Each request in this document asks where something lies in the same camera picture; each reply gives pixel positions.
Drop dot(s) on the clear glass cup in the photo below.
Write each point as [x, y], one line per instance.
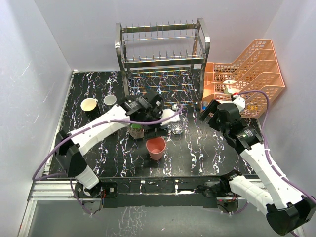
[178, 127]

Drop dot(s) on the white box in organizer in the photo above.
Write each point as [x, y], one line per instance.
[231, 87]

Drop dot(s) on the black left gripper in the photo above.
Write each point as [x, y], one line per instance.
[149, 131]

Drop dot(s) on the grey patterned small cup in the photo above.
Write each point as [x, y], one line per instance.
[110, 100]

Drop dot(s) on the white cat-pattern mug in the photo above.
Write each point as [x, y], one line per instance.
[136, 131]

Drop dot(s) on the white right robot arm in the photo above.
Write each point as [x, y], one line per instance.
[286, 207]

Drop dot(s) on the black mug cream inside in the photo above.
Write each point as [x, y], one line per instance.
[90, 108]

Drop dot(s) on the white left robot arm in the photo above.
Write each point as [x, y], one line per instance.
[70, 147]

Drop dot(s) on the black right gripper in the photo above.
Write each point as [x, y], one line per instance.
[211, 107]

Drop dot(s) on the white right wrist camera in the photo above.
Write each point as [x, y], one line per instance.
[239, 102]

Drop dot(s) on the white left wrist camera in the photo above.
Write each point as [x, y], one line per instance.
[169, 116]

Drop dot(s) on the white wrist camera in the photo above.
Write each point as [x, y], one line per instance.
[169, 116]
[239, 102]

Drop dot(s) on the steel two-tier dish rack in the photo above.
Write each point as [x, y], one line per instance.
[168, 58]

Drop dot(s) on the orange plastic file organizer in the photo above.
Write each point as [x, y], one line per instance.
[258, 72]

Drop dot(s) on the pink plastic cup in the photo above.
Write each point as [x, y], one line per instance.
[156, 147]

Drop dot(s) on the blue capped marker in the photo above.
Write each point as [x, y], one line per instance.
[204, 105]

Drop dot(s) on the aluminium front rail frame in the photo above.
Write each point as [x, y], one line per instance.
[191, 206]

